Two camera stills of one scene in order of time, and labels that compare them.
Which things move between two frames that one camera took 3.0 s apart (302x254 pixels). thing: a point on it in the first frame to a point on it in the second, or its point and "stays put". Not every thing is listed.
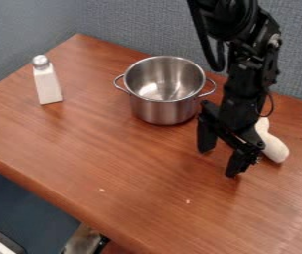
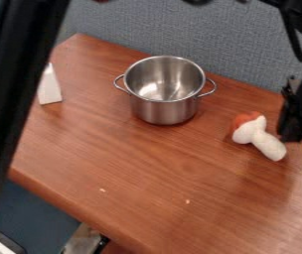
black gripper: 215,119 to 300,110
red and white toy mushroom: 274,149 stays put
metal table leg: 84,241 stays put
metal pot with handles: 166,84 stays put
